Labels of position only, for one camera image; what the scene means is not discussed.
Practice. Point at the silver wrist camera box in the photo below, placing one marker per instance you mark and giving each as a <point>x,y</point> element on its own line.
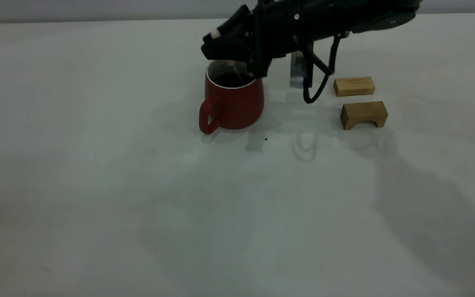
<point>297,70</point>

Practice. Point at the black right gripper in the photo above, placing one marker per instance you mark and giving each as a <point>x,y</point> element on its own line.
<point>281,29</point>

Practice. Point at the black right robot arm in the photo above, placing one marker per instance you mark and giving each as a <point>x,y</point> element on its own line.
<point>365,14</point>

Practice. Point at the dark coffee liquid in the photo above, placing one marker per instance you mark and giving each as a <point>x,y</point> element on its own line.
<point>227,80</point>

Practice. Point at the red ceramic mug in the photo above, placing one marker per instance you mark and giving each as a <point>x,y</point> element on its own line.
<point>237,107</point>

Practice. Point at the arched wooden block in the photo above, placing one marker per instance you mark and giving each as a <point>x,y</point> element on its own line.
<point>363,111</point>

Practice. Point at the flat rectangular wooden block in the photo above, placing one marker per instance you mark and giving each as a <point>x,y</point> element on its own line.
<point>355,86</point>

